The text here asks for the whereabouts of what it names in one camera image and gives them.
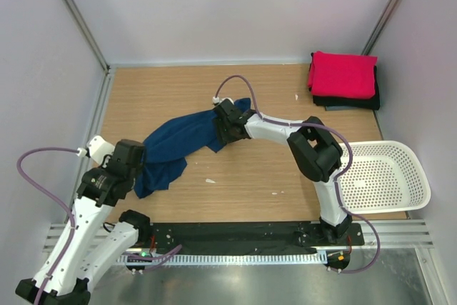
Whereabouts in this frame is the blue printed t-shirt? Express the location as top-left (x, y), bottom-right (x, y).
top-left (134, 97), bottom-right (252, 199)

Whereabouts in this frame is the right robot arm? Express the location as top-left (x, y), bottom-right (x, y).
top-left (213, 97), bottom-right (352, 245)

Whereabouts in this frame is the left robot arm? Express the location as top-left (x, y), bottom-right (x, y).
top-left (15, 136), bottom-right (151, 304)

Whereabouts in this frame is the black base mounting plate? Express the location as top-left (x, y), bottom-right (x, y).
top-left (150, 221), bottom-right (365, 256)

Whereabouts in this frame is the folded grey t-shirt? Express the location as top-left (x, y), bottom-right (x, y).
top-left (324, 106), bottom-right (354, 111)

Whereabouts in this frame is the folded pink t-shirt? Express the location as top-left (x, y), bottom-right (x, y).
top-left (308, 51), bottom-right (378, 99)

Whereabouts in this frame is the folded black t-shirt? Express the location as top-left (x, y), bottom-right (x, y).
top-left (312, 66), bottom-right (381, 111)

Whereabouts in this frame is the white perforated plastic basket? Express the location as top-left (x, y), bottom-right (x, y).
top-left (338, 141), bottom-right (431, 214)

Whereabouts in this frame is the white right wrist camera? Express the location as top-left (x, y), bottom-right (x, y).
top-left (212, 96), bottom-right (234, 106)

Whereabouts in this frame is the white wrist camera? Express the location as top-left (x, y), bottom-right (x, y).
top-left (76, 135), bottom-right (115, 164)
top-left (212, 96), bottom-right (234, 106)

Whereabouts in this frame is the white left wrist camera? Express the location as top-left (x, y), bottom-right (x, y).
top-left (76, 135), bottom-right (115, 164)

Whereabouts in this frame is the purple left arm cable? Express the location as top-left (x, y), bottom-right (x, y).
top-left (17, 146), bottom-right (80, 305)

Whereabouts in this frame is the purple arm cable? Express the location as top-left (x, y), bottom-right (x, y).
top-left (216, 75), bottom-right (381, 275)
top-left (17, 146), bottom-right (80, 305)

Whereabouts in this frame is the white slotted cable duct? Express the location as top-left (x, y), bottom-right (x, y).
top-left (117, 251), bottom-right (328, 266)

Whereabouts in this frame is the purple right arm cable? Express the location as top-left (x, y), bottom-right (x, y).
top-left (216, 75), bottom-right (381, 275)

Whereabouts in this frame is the aluminium rail frame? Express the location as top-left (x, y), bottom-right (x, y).
top-left (42, 219), bottom-right (434, 253)

